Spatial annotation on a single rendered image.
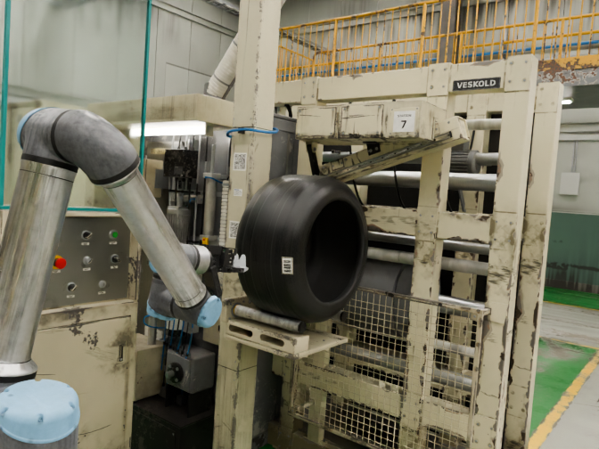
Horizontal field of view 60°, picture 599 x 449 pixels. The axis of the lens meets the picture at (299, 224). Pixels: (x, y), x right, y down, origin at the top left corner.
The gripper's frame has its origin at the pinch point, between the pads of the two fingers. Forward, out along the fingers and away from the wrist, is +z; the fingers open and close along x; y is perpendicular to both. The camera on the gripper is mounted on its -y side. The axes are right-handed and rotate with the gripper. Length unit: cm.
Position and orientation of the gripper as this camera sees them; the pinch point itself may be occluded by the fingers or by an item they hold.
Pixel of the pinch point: (244, 270)
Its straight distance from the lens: 177.8
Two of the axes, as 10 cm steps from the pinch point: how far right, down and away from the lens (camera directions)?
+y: 1.5, -9.9, 0.4
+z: 6.0, 1.2, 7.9
